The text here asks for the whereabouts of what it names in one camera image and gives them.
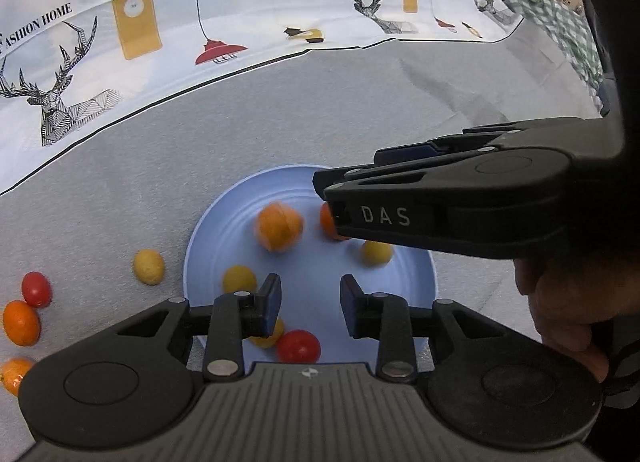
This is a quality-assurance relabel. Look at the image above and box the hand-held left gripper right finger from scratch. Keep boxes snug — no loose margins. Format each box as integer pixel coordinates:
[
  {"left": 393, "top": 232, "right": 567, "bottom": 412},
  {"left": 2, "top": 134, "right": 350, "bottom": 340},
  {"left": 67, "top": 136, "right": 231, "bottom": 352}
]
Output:
[{"left": 340, "top": 274, "right": 511, "bottom": 384}]

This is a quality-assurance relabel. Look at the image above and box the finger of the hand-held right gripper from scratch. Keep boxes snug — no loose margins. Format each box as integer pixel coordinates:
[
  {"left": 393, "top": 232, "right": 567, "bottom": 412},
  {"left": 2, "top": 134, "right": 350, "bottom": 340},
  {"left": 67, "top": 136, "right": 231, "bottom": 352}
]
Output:
[
  {"left": 374, "top": 123, "right": 526, "bottom": 166},
  {"left": 312, "top": 146, "right": 501, "bottom": 200}
]

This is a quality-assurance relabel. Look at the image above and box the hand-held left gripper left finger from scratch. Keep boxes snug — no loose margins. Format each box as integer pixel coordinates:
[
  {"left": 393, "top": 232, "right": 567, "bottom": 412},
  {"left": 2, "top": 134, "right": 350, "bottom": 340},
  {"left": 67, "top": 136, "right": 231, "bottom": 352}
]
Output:
[{"left": 107, "top": 273, "right": 283, "bottom": 384}]

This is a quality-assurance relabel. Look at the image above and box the yellow cherry tomato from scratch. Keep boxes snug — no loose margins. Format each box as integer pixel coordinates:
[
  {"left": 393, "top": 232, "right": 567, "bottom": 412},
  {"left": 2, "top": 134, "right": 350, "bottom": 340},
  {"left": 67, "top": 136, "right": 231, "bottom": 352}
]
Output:
[
  {"left": 222, "top": 265, "right": 258, "bottom": 295},
  {"left": 248, "top": 318, "right": 286, "bottom": 349},
  {"left": 361, "top": 239, "right": 395, "bottom": 267},
  {"left": 132, "top": 249, "right": 166, "bottom": 286}
]

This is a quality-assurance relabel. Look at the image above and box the light blue plate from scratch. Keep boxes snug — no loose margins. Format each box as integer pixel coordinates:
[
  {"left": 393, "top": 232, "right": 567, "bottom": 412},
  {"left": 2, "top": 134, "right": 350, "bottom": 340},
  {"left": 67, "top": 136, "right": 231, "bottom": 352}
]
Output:
[{"left": 183, "top": 164, "right": 440, "bottom": 365}]

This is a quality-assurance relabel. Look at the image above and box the red cherry tomato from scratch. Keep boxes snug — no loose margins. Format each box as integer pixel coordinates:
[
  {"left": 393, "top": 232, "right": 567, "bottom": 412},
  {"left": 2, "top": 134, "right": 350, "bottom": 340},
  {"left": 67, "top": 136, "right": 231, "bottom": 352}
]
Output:
[
  {"left": 276, "top": 329, "right": 322, "bottom": 364},
  {"left": 21, "top": 271, "right": 52, "bottom": 307}
]

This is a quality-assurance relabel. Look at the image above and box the small round orange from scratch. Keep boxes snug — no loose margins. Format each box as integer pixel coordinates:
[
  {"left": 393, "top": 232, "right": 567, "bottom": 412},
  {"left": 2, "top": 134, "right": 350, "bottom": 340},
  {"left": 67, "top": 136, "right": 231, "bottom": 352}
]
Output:
[{"left": 255, "top": 202, "right": 305, "bottom": 253}]

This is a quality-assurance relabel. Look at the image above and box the orange cherry tomato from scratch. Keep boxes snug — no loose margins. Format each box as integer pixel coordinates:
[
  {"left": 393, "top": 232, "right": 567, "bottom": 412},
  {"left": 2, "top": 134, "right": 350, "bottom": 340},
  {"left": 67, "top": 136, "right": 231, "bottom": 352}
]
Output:
[
  {"left": 320, "top": 202, "right": 352, "bottom": 241},
  {"left": 2, "top": 300, "right": 41, "bottom": 347},
  {"left": 0, "top": 358, "right": 35, "bottom": 397}
]

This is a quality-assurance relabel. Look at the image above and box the person's right hand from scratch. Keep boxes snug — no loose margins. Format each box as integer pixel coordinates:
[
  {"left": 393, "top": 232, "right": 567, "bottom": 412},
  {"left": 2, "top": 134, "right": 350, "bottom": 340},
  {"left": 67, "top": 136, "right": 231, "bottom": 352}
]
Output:
[{"left": 515, "top": 258, "right": 640, "bottom": 384}]

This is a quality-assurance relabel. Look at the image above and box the green checked cloth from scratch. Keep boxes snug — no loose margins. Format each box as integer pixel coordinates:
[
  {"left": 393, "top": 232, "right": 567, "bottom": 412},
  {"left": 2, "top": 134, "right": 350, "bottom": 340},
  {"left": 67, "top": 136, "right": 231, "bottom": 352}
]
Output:
[{"left": 477, "top": 0, "right": 608, "bottom": 102}]

